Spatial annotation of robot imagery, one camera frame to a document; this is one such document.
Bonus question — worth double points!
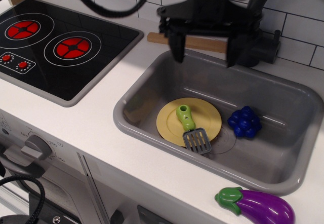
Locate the blue toy grapes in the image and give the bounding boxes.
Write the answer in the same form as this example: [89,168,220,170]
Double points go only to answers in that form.
[227,106,262,138]

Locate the black toy stovetop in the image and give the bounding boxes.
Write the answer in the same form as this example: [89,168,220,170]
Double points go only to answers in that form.
[1,0,144,107]

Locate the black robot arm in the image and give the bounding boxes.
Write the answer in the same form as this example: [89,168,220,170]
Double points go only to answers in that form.
[157,0,267,67]

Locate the green handled grey spatula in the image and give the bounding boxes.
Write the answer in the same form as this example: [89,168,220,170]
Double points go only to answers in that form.
[176,104,212,155]

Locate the grey plastic sink basin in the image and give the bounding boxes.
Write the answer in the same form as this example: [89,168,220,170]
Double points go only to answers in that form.
[113,50,323,195]

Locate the yellow round plate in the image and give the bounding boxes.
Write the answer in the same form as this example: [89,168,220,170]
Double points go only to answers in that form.
[156,97,222,147]

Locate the wooden block strip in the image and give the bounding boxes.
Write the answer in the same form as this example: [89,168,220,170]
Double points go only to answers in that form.
[147,32,227,54]

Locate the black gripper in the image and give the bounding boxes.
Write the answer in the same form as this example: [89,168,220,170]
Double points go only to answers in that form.
[157,0,261,67]

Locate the dark grey faucet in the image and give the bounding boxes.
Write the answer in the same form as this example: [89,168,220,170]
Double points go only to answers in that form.
[234,0,281,67]

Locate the black braided cable lower left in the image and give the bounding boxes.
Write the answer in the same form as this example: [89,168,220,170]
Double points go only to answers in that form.
[0,175,46,224]

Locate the purple toy eggplant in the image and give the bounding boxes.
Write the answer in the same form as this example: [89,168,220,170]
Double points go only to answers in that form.
[215,187,296,223]

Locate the grey oven knob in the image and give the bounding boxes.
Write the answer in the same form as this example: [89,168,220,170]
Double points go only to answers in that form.
[21,135,52,160]

